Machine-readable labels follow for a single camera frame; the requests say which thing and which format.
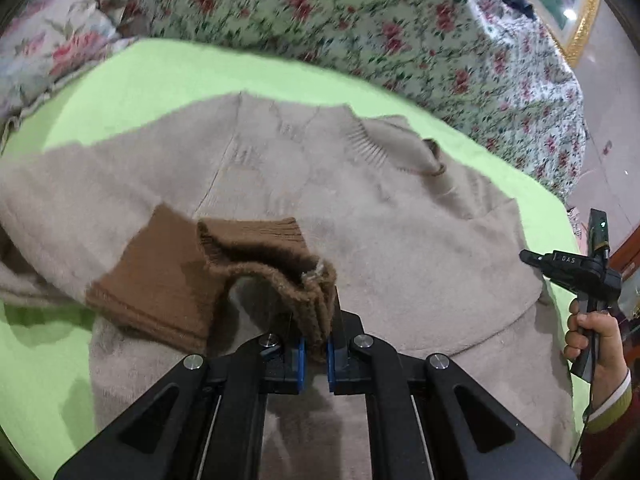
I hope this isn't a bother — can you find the red knit sleeve striped cuff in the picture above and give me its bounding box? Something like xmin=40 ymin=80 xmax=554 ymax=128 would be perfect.
xmin=578 ymin=370 xmax=639 ymax=479

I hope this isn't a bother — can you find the pink floral pillow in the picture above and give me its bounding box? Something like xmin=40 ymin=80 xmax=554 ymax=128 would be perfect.
xmin=1 ymin=0 xmax=134 ymax=131

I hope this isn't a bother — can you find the lime green bed sheet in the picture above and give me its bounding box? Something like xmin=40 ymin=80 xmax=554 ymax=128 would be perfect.
xmin=1 ymin=39 xmax=577 ymax=479

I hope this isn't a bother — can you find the person's right hand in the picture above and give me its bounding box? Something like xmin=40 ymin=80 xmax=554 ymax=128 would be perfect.
xmin=563 ymin=299 xmax=630 ymax=406

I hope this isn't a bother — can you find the beige knit sweater brown trim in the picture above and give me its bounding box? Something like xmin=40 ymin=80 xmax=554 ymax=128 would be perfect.
xmin=1 ymin=93 xmax=574 ymax=479

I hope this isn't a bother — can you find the black cable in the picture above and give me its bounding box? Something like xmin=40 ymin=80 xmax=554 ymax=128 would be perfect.
xmin=566 ymin=398 xmax=597 ymax=466

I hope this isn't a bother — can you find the gold framed landscape painting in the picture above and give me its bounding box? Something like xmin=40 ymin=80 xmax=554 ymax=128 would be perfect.
xmin=528 ymin=0 xmax=600 ymax=68

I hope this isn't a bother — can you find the red rose floral quilt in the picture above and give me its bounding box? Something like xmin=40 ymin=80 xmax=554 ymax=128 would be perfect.
xmin=100 ymin=0 xmax=587 ymax=198

